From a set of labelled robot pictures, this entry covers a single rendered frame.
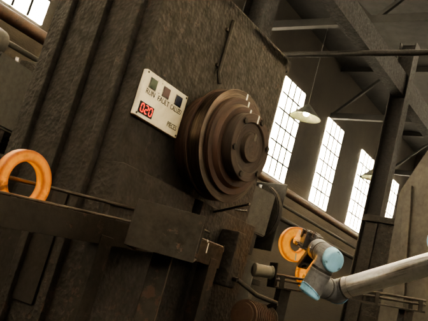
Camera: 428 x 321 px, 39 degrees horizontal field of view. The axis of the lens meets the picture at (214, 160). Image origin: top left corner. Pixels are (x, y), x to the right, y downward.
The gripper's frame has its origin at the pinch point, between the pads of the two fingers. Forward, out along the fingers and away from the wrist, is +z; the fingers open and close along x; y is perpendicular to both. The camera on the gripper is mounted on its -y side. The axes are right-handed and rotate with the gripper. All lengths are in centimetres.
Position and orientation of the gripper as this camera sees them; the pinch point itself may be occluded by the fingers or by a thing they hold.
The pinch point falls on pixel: (296, 240)
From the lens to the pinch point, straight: 277.3
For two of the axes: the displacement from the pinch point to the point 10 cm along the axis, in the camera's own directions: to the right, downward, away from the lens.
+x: -9.0, -3.0, -3.0
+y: 3.4, -9.4, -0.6
